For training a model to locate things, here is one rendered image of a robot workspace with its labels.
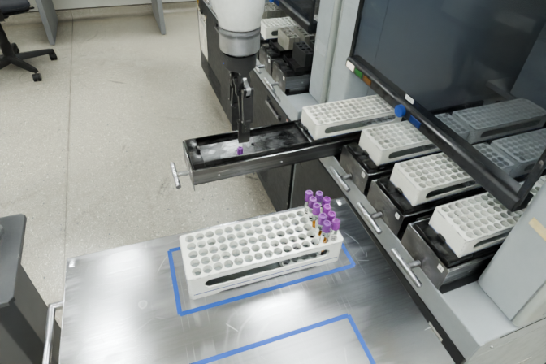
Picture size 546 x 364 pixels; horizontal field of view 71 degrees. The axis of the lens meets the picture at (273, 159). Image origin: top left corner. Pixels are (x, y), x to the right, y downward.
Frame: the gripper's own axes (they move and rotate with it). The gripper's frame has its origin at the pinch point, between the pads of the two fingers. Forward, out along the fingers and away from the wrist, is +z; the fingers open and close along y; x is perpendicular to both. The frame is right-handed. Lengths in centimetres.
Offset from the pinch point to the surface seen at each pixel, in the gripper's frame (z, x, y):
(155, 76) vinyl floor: 89, 6, 207
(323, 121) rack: 2.9, -23.9, -0.9
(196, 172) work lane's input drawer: 9.3, 13.0, -3.9
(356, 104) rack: 3.6, -38.3, 5.4
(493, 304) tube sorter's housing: 16, -38, -56
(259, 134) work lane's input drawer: 9.1, -7.8, 6.6
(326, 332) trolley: 7, 1, -53
